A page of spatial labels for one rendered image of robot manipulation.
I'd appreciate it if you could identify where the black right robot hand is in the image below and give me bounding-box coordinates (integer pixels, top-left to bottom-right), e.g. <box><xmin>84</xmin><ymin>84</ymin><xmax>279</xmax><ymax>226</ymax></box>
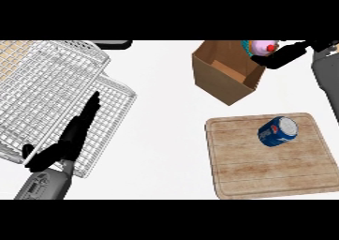
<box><xmin>249</xmin><ymin>39</ymin><xmax>339</xmax><ymax>70</ymax></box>

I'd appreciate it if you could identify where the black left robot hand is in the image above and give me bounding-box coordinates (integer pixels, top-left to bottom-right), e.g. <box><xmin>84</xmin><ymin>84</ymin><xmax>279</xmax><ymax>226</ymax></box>
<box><xmin>21</xmin><ymin>90</ymin><xmax>102</xmax><ymax>173</ymax></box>

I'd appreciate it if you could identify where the pink cupcake teal wrapper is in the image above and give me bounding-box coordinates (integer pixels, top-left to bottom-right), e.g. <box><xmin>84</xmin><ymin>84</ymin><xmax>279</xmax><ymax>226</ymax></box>
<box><xmin>240</xmin><ymin>39</ymin><xmax>283</xmax><ymax>58</ymax></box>

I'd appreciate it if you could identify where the brown cardboard box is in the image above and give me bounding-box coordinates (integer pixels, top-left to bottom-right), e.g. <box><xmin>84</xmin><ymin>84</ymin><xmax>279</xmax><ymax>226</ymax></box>
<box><xmin>192</xmin><ymin>39</ymin><xmax>268</xmax><ymax>107</ymax></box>

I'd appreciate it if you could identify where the tan wooden board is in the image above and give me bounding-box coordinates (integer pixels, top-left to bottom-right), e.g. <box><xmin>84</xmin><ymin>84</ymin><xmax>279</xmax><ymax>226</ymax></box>
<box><xmin>0</xmin><ymin>40</ymin><xmax>34</xmax><ymax>84</ymax></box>

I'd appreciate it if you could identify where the pale wooden cutting board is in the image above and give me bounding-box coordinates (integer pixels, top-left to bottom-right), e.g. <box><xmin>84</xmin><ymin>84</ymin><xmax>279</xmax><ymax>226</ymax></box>
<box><xmin>204</xmin><ymin>112</ymin><xmax>339</xmax><ymax>201</ymax></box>

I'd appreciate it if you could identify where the blue soda can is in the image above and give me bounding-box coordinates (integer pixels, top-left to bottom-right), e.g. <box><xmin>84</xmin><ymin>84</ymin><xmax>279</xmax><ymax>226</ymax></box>
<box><xmin>257</xmin><ymin>115</ymin><xmax>301</xmax><ymax>148</ymax></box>

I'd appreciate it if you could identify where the dark grey appliance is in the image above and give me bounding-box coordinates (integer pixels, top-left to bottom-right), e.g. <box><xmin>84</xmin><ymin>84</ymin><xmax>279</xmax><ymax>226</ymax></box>
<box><xmin>90</xmin><ymin>39</ymin><xmax>134</xmax><ymax>51</ymax></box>

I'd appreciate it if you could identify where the white wire tiered basket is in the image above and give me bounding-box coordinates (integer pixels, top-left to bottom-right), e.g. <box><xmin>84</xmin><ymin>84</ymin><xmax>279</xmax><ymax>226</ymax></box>
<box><xmin>0</xmin><ymin>39</ymin><xmax>139</xmax><ymax>180</ymax></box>

